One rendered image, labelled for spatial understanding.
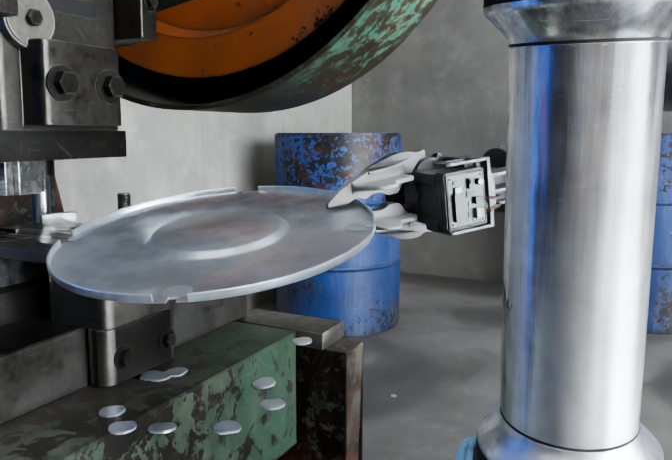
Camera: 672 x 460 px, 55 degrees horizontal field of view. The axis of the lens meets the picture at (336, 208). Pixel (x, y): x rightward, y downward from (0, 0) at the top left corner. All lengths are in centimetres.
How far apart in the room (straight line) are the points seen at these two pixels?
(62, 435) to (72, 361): 9
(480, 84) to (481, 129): 26
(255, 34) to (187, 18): 16
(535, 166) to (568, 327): 9
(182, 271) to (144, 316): 16
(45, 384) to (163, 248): 17
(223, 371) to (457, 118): 334
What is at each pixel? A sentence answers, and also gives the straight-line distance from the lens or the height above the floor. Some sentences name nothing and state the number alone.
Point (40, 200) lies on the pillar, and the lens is 88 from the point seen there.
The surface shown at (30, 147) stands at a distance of 71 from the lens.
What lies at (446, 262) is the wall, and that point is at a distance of 402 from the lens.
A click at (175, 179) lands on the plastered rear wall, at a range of 274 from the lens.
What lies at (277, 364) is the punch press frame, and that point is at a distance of 79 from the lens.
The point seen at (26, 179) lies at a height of 84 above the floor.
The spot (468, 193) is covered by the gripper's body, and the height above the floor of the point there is 83.
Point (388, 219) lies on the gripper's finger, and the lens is 65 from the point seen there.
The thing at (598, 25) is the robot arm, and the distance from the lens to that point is 36.
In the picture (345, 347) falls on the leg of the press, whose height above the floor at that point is 62.
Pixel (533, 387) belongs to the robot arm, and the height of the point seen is 74.
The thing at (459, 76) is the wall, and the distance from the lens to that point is 394.
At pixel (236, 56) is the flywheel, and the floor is 100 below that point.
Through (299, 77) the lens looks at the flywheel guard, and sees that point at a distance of 91.
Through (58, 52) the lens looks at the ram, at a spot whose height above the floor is 96.
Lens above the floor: 89
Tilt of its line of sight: 7 degrees down
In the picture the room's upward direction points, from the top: straight up
